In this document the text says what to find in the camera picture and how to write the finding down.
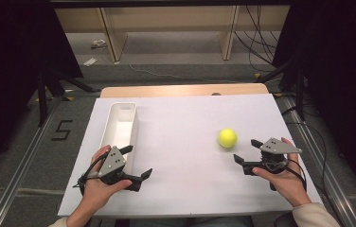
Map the person's right hand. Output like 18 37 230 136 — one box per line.
252 136 312 208

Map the white foam board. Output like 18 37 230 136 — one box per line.
57 93 326 218

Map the yellow ball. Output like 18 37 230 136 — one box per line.
217 128 239 149

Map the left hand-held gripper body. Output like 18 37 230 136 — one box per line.
98 145 129 186

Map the white plastic bin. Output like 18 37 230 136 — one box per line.
98 101 140 176

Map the light wooden table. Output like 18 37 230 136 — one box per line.
98 82 270 99

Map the aluminium floor rail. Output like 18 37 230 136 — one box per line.
0 96 70 227
279 94 356 227

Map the person's left hand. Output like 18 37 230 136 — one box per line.
79 144 134 207

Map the light wooden bench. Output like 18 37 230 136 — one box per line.
54 4 292 63

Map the white floor cable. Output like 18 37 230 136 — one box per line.
128 63 240 85

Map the black floor cable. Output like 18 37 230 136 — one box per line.
283 103 340 223

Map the dark curtain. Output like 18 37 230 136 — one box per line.
0 0 84 185
272 0 356 201

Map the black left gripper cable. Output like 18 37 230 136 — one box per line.
72 150 110 197

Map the white paper scrap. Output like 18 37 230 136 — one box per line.
82 57 99 67
90 39 109 50

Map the black tripod stand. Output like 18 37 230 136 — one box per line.
34 66 102 128
256 52 307 123

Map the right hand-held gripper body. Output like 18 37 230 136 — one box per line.
258 137 303 175

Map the bundle of black cables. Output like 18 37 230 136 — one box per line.
233 4 282 74

